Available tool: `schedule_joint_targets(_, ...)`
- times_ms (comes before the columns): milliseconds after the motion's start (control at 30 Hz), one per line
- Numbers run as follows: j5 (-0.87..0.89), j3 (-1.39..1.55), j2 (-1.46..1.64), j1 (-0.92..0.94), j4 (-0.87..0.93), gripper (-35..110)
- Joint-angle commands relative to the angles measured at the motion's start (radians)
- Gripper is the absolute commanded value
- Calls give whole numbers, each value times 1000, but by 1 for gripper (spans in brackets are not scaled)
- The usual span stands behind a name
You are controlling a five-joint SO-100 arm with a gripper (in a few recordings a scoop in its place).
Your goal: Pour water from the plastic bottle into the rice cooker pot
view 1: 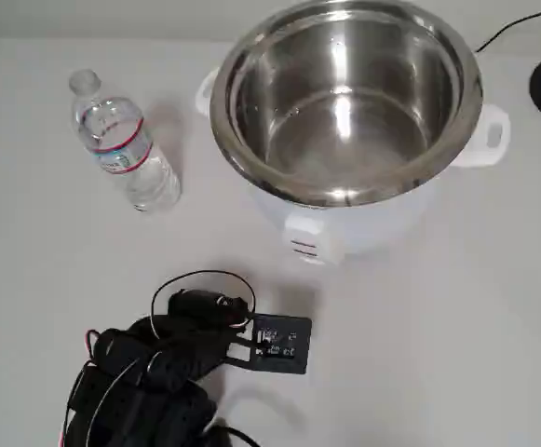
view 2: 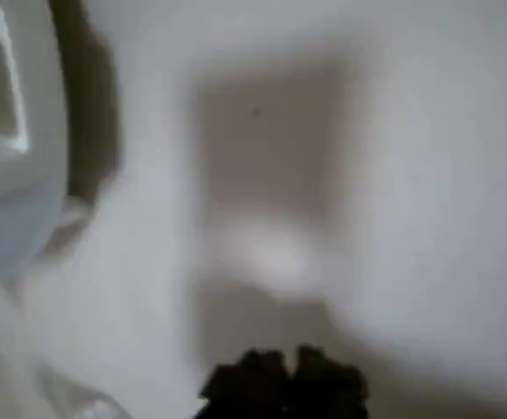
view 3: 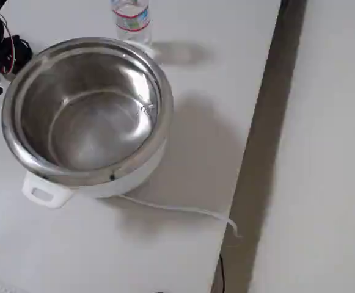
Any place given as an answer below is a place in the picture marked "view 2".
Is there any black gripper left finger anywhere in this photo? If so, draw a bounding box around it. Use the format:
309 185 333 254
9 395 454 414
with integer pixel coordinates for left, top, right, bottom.
198 347 297 419

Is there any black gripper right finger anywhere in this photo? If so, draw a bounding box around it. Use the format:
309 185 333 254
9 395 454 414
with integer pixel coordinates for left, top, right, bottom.
287 344 369 419

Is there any white electric rice cooker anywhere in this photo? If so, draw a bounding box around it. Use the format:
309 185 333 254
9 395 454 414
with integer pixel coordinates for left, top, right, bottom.
0 0 91 302

